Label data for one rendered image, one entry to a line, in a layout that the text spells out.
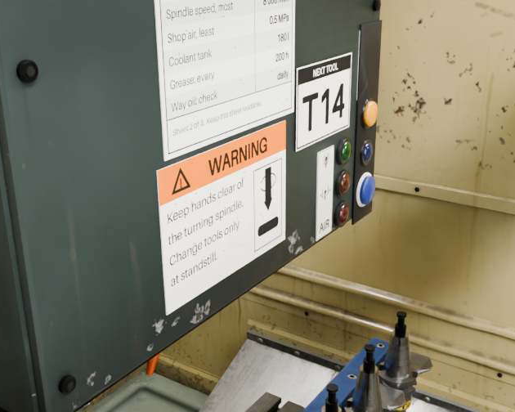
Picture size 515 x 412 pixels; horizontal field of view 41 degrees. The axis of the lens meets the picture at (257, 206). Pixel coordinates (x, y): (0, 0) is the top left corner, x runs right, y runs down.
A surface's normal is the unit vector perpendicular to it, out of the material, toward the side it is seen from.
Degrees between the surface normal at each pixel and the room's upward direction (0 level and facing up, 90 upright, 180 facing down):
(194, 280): 90
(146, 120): 90
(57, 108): 90
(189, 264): 90
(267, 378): 24
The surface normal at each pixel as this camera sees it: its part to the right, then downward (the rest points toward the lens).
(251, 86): 0.83, 0.19
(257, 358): -0.24, -0.73
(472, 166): -0.56, 0.30
